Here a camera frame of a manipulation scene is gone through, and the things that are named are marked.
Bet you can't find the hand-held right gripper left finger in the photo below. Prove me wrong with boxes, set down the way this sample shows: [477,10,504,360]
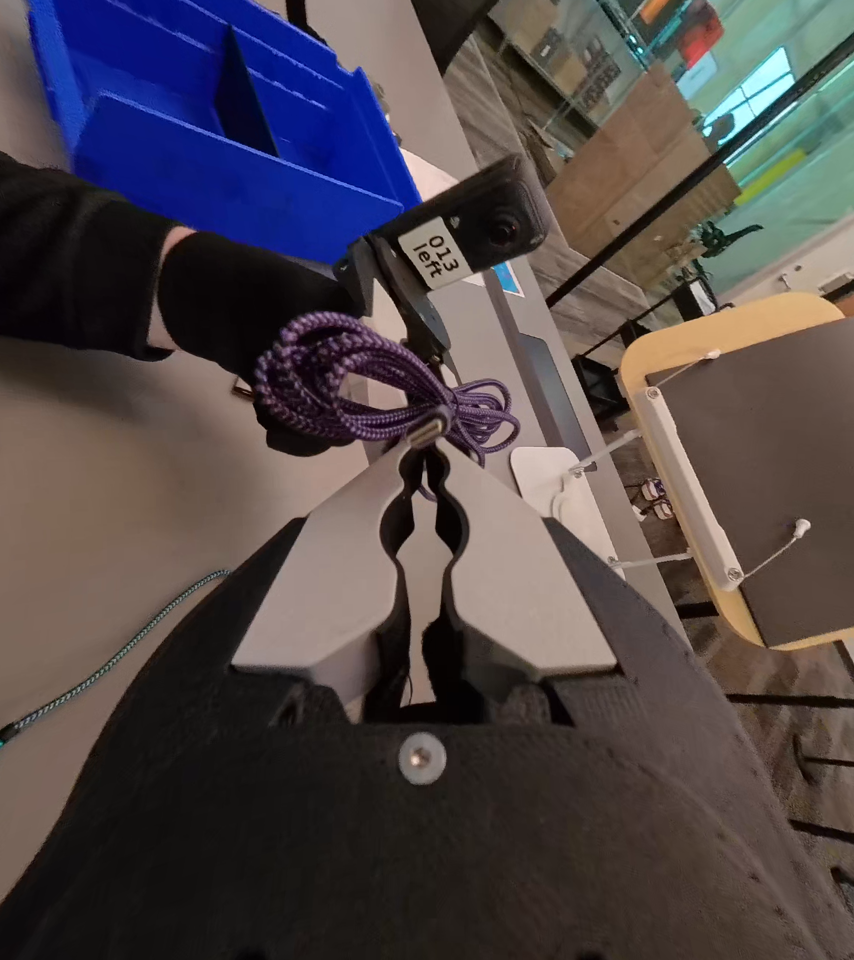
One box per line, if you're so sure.
[232,441,424,723]

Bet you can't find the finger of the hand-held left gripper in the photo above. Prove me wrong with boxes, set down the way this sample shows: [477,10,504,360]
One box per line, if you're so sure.
[376,241,467,382]

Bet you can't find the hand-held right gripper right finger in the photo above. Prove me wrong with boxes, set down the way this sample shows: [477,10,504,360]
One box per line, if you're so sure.
[424,441,620,706]

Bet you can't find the purple braided usb cable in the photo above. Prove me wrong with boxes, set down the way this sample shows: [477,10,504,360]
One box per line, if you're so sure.
[253,311,522,504]

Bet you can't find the person's left hand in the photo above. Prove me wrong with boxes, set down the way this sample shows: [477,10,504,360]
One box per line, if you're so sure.
[159,231,369,460]

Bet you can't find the printed paper leaflet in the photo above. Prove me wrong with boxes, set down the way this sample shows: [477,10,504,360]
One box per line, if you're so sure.
[399,148,527,299]

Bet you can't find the plywood cabinet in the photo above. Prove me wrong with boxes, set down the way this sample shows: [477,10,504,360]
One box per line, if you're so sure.
[547,63,743,290]

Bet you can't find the black stanchion pole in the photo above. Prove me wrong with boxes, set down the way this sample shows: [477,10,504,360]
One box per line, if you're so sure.
[545,0,854,309]

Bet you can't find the blue plastic bin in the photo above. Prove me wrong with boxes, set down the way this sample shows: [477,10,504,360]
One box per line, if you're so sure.
[28,0,425,265]

